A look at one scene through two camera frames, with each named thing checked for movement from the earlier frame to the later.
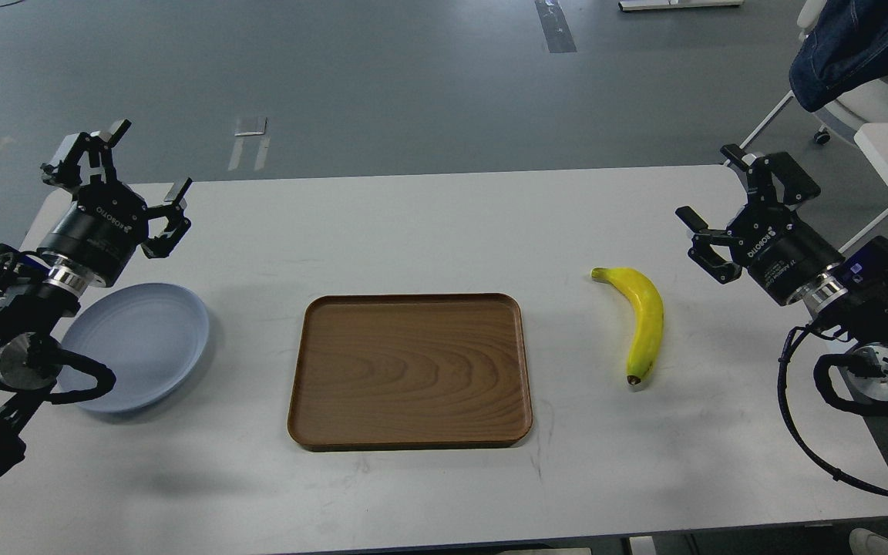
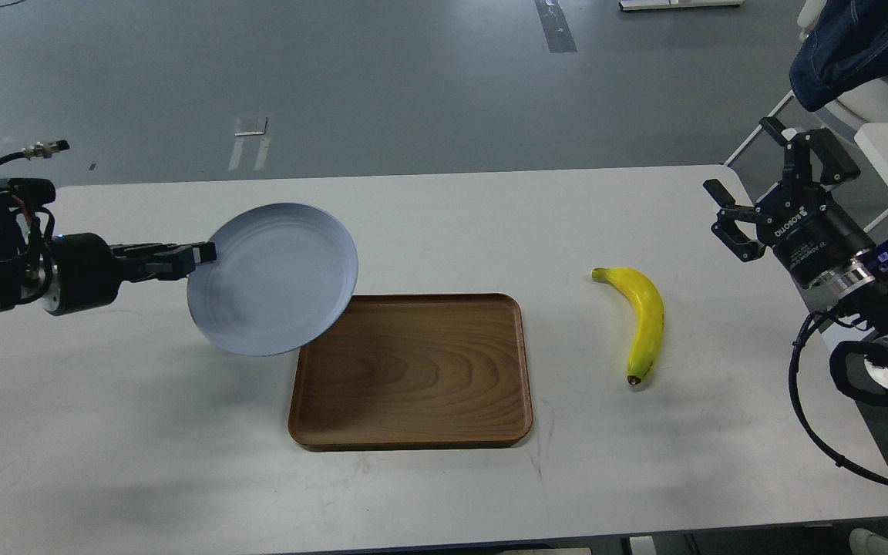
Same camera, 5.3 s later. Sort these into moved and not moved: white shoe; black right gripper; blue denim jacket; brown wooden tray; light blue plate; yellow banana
Moved: light blue plate; black right gripper
Not moved: yellow banana; blue denim jacket; brown wooden tray; white shoe
